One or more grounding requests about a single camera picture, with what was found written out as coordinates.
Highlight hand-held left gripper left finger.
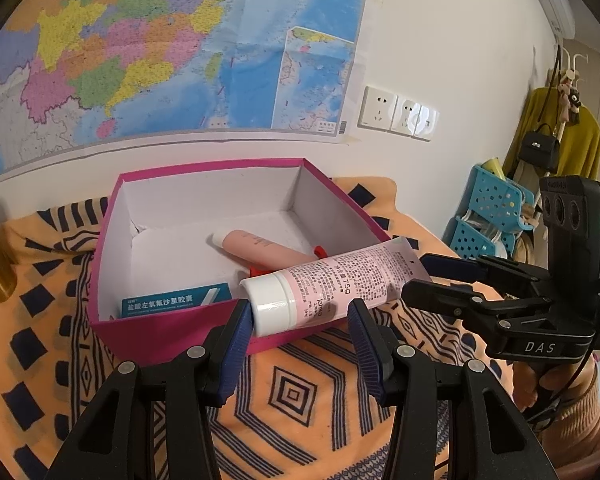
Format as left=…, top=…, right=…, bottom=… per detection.
left=42, top=300, right=255, bottom=480

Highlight large pink tube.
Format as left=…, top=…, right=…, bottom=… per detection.
left=241, top=237, right=431, bottom=337

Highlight orange patterned blanket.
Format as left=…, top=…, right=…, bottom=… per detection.
left=0, top=177, right=546, bottom=480

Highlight pink cardboard box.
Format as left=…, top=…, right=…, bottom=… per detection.
left=87, top=157, right=393, bottom=366

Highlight small plush toy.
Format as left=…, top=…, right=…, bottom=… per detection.
left=555, top=72, right=583, bottom=123

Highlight teal and white medicine box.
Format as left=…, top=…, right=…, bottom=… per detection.
left=119, top=282, right=233, bottom=318

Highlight white coat rack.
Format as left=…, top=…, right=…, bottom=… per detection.
left=530, top=42, right=593, bottom=91

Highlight person's right hand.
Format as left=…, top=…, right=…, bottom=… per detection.
left=512, top=360, right=551, bottom=411

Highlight yellow coat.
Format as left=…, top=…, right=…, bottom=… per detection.
left=502, top=87, right=600, bottom=186

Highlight blue perforated plastic rack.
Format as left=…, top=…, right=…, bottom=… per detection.
left=442, top=164, right=531, bottom=261

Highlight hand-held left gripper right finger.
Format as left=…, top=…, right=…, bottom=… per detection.
left=346, top=299, right=561, bottom=480

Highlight person's right forearm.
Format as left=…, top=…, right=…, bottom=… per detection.
left=540, top=355, right=600, bottom=480

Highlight white wall outlet plate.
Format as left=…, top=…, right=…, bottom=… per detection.
left=391, top=95, right=423, bottom=136
left=414, top=104, right=440, bottom=142

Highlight salmon tube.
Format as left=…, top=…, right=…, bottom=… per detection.
left=211, top=230, right=316, bottom=267

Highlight white wall power socket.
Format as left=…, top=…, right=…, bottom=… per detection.
left=357, top=86, right=400, bottom=131

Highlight black handbag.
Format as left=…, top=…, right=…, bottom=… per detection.
left=520, top=124, right=561, bottom=173

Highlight colourful wall map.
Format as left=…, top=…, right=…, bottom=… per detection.
left=0, top=0, right=373, bottom=186

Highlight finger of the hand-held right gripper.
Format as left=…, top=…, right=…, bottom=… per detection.
left=419, top=253, right=552, bottom=292
left=401, top=279, right=562, bottom=320

